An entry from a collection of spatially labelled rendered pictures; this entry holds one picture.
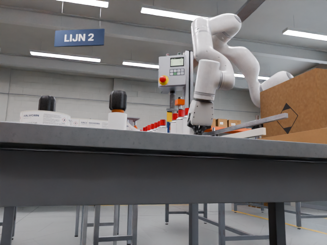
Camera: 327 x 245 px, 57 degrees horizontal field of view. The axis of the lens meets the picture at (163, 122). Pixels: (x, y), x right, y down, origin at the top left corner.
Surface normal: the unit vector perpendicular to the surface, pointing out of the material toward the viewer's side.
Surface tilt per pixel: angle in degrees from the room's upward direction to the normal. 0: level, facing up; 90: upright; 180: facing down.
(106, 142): 90
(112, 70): 90
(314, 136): 90
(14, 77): 90
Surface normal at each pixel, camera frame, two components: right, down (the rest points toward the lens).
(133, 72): 0.25, -0.16
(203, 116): 0.30, 0.25
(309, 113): -0.96, -0.07
